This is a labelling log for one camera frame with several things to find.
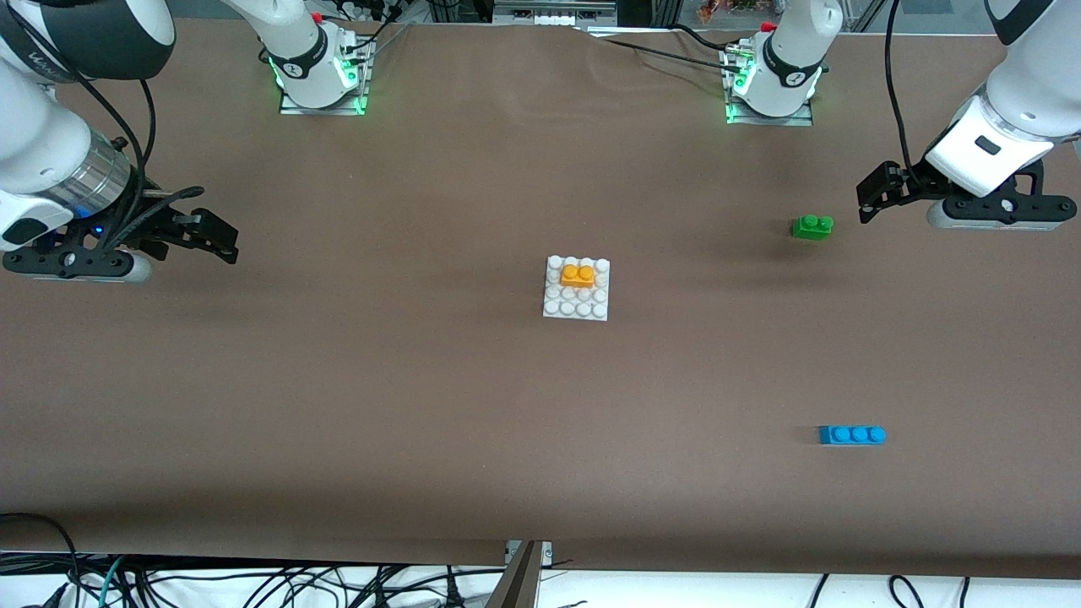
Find black looped floor cable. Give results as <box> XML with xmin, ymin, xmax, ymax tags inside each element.
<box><xmin>0</xmin><ymin>513</ymin><xmax>81</xmax><ymax>608</ymax></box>

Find long black table cable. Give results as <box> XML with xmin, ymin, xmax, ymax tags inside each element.
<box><xmin>601</xmin><ymin>37</ymin><xmax>744</xmax><ymax>70</ymax></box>

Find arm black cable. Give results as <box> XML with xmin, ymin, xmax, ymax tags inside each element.
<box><xmin>883</xmin><ymin>0</ymin><xmax>918</xmax><ymax>176</ymax></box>
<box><xmin>0</xmin><ymin>13</ymin><xmax>158</xmax><ymax>222</ymax></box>

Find white power strip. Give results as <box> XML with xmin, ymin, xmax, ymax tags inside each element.
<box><xmin>334</xmin><ymin>0</ymin><xmax>398</xmax><ymax>22</ymax></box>

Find brown table cover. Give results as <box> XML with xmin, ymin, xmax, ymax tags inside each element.
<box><xmin>0</xmin><ymin>15</ymin><xmax>1081</xmax><ymax>581</ymax></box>

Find grey metal table leg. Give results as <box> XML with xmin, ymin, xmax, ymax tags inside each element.
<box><xmin>483</xmin><ymin>540</ymin><xmax>543</xmax><ymax>608</ymax></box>

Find white studded base plate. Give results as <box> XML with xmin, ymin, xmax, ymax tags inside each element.
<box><xmin>542</xmin><ymin>256</ymin><xmax>611</xmax><ymax>323</ymax></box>

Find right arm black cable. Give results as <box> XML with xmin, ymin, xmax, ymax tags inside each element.
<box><xmin>0</xmin><ymin>13</ymin><xmax>158</xmax><ymax>222</ymax></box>

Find thin grey cable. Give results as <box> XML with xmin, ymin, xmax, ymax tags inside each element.
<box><xmin>359</xmin><ymin>21</ymin><xmax>415</xmax><ymax>64</ymax></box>

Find blue three-stud block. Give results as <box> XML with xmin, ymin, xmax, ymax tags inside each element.
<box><xmin>818</xmin><ymin>425</ymin><xmax>888</xmax><ymax>446</ymax></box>

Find teal floor cable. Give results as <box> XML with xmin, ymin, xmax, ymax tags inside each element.
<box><xmin>97</xmin><ymin>555</ymin><xmax>128</xmax><ymax>608</ymax></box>

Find colourful small objects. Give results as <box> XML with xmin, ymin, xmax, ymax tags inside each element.
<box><xmin>697</xmin><ymin>0</ymin><xmax>761</xmax><ymax>22</ymax></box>

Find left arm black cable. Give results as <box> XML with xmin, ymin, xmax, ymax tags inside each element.
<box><xmin>883</xmin><ymin>0</ymin><xmax>918</xmax><ymax>176</ymax></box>

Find grey metal device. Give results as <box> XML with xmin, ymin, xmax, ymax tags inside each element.
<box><xmin>492</xmin><ymin>0</ymin><xmax>619</xmax><ymax>29</ymax></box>

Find short black table cable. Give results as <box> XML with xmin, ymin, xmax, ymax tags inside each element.
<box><xmin>670</xmin><ymin>24</ymin><xmax>746</xmax><ymax>55</ymax></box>

